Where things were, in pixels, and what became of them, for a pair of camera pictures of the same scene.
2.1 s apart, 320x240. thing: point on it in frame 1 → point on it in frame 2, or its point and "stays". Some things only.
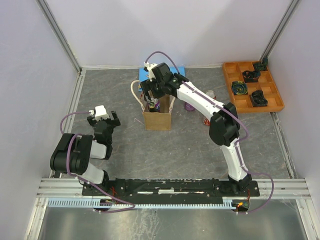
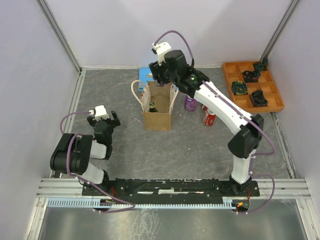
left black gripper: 114,122 stays
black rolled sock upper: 251,76 stays
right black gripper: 147,86 → 156,70
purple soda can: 188,106 stays
